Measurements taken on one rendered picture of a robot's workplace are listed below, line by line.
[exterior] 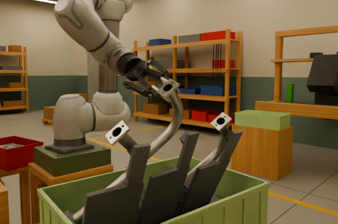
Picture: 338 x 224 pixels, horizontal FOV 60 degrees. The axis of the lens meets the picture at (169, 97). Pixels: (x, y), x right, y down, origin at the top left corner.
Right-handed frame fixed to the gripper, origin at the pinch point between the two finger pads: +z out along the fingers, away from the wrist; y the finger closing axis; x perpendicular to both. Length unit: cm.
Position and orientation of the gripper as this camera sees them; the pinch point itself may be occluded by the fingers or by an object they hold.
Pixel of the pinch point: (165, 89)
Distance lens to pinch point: 83.1
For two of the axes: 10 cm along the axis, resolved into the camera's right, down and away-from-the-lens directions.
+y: 7.0, -6.7, 2.3
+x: 3.5, 6.1, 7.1
